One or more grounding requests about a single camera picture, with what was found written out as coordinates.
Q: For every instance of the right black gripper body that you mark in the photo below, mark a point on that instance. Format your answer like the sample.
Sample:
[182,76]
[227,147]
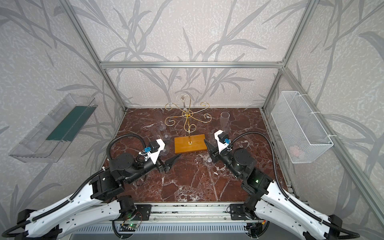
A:
[217,153]

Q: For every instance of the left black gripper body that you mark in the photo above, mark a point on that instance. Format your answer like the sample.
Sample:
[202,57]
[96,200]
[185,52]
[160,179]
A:
[161,165]

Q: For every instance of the clear wine glass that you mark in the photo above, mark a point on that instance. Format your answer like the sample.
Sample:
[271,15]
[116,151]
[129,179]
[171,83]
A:
[225,121]
[185,99]
[156,136]
[162,127]
[207,160]

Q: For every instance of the amber wine glass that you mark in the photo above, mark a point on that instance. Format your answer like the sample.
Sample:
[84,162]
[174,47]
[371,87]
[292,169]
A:
[248,142]

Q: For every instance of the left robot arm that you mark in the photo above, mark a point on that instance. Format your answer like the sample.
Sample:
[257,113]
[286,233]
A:
[93,202]

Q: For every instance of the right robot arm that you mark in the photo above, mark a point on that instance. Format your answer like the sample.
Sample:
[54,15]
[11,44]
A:
[266,201]

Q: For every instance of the yellow wooden rack base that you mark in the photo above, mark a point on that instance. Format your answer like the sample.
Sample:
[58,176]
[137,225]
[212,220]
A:
[188,144]

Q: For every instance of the green circuit board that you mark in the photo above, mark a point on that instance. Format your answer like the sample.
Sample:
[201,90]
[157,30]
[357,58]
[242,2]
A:
[129,227]

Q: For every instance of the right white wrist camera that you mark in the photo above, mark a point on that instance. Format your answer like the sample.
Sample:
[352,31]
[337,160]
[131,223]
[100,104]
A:
[223,142]

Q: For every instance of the gold wire glass rack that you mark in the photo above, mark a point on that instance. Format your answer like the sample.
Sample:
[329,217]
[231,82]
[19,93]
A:
[189,115]

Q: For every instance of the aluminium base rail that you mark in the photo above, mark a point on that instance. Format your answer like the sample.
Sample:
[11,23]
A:
[183,218]

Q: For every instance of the aluminium frame crossbar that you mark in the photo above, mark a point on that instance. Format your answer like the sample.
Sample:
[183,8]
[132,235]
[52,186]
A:
[191,65]

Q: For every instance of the white wire mesh basket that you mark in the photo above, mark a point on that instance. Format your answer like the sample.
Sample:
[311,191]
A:
[302,134]

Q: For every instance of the clear plastic wall bin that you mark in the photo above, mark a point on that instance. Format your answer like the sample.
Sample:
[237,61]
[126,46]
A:
[48,141]

